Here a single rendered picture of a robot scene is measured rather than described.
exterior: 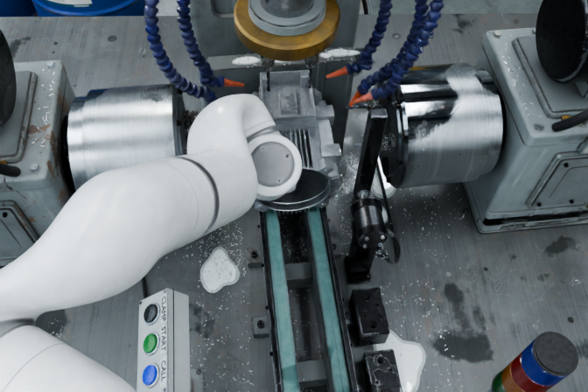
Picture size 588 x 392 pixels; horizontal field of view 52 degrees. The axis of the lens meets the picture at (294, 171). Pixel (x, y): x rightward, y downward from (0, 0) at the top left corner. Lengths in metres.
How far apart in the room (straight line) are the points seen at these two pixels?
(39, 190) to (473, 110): 0.81
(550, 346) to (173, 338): 0.56
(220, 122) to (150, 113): 0.40
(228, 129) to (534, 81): 0.70
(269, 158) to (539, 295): 0.81
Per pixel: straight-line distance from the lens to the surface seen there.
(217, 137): 0.73
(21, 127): 1.17
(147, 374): 1.00
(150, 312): 1.03
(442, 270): 1.38
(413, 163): 1.17
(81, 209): 0.51
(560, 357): 0.91
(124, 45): 1.81
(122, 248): 0.50
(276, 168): 0.79
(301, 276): 1.28
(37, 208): 1.20
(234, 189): 0.65
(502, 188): 1.32
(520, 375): 0.96
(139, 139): 1.12
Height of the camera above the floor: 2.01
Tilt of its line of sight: 55 degrees down
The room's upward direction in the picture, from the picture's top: 2 degrees clockwise
